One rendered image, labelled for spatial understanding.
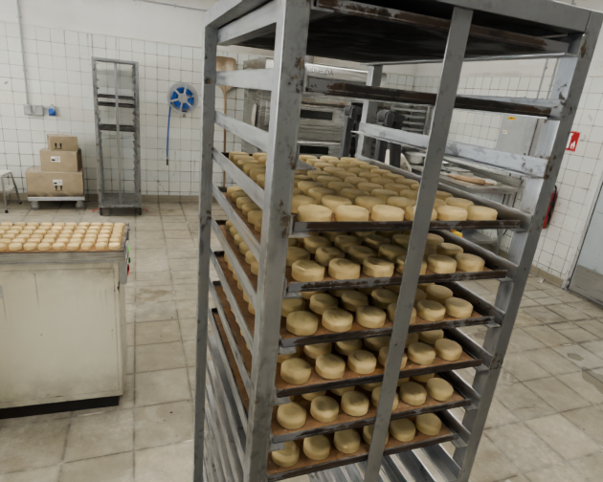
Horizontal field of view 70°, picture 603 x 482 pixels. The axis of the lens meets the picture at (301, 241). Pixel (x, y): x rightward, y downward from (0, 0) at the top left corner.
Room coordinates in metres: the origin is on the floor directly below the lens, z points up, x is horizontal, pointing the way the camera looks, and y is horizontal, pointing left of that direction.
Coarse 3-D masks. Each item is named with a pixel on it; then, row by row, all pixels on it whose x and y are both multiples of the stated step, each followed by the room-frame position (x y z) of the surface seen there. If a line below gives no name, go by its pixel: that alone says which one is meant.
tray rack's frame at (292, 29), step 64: (256, 0) 0.72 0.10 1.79; (384, 0) 0.77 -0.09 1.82; (448, 0) 0.61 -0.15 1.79; (512, 0) 0.64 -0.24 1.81; (448, 64) 0.62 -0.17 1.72; (576, 64) 0.70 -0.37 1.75; (448, 128) 0.63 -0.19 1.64; (512, 256) 0.71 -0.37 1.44; (256, 320) 0.55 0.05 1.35; (512, 320) 0.71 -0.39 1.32; (256, 384) 0.53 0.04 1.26; (384, 384) 0.62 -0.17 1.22; (256, 448) 0.53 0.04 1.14
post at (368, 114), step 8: (368, 72) 1.28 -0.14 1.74; (376, 72) 1.27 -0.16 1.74; (368, 80) 1.28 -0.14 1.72; (376, 80) 1.27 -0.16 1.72; (368, 104) 1.26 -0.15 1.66; (376, 104) 1.27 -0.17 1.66; (368, 112) 1.26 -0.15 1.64; (368, 120) 1.27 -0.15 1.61; (360, 136) 1.28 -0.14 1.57; (360, 144) 1.27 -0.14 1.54; (368, 144) 1.27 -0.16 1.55; (360, 152) 1.27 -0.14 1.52; (368, 152) 1.27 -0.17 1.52
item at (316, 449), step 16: (224, 336) 0.99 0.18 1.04; (240, 384) 0.80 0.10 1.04; (416, 416) 0.74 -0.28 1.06; (432, 416) 0.74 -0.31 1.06; (336, 432) 0.67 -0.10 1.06; (352, 432) 0.67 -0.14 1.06; (368, 432) 0.68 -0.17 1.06; (400, 432) 0.69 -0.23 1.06; (416, 432) 0.71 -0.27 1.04; (432, 432) 0.71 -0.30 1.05; (448, 432) 0.72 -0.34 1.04; (288, 448) 0.62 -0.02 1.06; (304, 448) 0.63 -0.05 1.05; (320, 448) 0.63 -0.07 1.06; (336, 448) 0.65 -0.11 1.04; (352, 448) 0.64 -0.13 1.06; (368, 448) 0.66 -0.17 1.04; (384, 448) 0.66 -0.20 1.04; (272, 464) 0.60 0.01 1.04; (288, 464) 0.59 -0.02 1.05; (304, 464) 0.60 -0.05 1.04
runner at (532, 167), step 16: (368, 128) 1.23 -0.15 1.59; (384, 128) 1.16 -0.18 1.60; (416, 144) 1.02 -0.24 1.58; (448, 144) 0.92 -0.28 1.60; (464, 144) 0.87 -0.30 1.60; (464, 160) 0.83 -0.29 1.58; (480, 160) 0.83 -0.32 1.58; (496, 160) 0.79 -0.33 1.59; (512, 160) 0.76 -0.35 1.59; (528, 160) 0.73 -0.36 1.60; (544, 160) 0.70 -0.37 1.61; (528, 176) 0.69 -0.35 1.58; (544, 176) 0.70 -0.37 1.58
